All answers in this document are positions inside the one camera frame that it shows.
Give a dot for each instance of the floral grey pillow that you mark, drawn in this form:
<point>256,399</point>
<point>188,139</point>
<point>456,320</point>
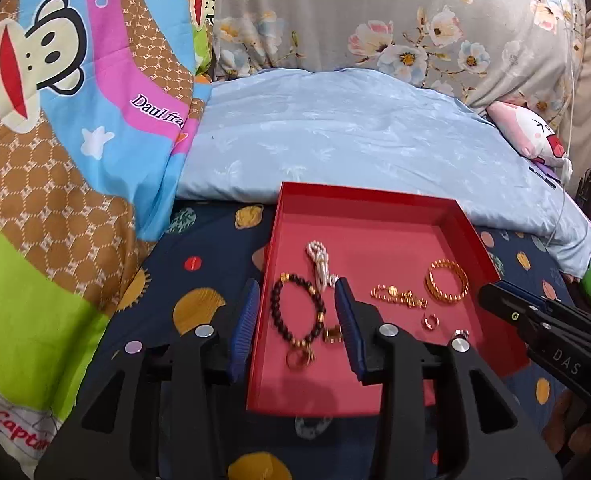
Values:
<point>350,15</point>

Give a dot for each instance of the red cardboard box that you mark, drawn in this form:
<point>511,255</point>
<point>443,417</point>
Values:
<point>375,230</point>

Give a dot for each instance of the light blue pillow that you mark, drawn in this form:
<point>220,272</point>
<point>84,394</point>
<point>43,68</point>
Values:
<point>350,130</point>

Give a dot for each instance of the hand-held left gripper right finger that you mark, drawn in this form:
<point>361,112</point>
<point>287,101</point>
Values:
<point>348,320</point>

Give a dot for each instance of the cartoon monkey blanket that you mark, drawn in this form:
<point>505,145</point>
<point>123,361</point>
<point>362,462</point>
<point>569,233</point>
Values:
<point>75,135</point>

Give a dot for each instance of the navy planet print sheet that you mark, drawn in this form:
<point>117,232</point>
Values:
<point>200,260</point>

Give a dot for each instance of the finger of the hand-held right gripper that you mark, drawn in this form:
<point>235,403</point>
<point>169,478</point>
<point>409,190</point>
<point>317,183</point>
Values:
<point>520,292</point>
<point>515,312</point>

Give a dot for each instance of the pink white plush toy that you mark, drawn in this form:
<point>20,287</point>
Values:
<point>520,127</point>

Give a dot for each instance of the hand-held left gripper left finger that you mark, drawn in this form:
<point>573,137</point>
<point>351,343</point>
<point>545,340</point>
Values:
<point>245,330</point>

